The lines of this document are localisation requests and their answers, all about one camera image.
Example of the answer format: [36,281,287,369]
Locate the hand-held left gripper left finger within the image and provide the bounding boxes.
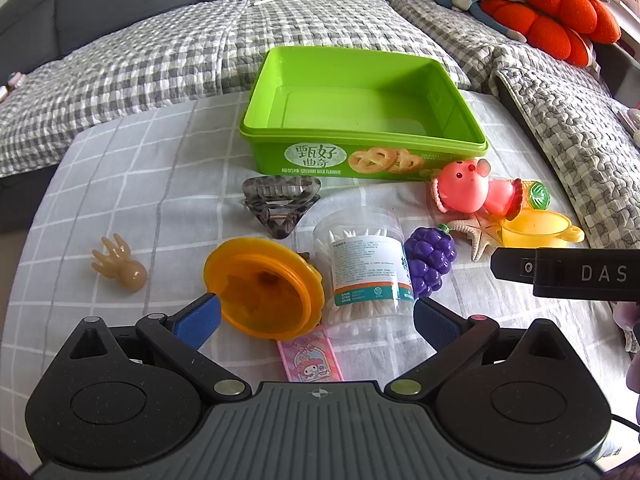
[62,292,253,405]

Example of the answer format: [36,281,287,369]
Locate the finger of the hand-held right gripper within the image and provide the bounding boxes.
[490,247,538,284]

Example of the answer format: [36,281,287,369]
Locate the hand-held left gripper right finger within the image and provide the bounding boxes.
[382,297,582,405]

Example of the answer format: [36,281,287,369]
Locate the yellow toy pot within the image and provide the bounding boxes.
[500,209,586,249]

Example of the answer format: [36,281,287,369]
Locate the orange plastic toy lid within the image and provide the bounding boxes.
[202,238,326,343]

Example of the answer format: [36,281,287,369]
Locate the purple toy grapes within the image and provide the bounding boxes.
[404,225,457,299]

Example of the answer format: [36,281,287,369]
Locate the tan rubber hand toy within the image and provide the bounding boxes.
[91,233,148,294]

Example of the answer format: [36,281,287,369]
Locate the clear cotton swab jar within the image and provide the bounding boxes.
[312,210,418,342]

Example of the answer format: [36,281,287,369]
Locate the pink mouse toy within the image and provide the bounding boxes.
[429,158,527,220]

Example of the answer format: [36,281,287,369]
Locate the grey marbled hair claw clip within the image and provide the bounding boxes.
[241,175,322,240]

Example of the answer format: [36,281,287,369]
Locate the green plastic biscuit box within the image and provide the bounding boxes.
[239,46,490,182]

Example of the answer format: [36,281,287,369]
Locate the beige starfish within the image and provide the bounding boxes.
[445,214,506,262]

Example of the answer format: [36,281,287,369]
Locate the pale purple cloth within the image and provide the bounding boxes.
[612,302,640,411]

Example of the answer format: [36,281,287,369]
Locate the green round toy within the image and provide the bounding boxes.
[525,180,550,210]

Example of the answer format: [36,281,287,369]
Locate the pink cartoon card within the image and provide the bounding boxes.
[276,327,346,384]

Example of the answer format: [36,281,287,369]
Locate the grey checked quilted cover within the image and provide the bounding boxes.
[0,0,466,178]
[390,0,640,257]

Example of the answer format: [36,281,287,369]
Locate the pale grid-pattern sheet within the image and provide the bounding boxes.
[10,91,640,411]

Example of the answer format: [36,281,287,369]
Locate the orange flower cushion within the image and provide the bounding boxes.
[480,0,622,67]

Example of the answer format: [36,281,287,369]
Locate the black cable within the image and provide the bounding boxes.
[611,412,640,443]

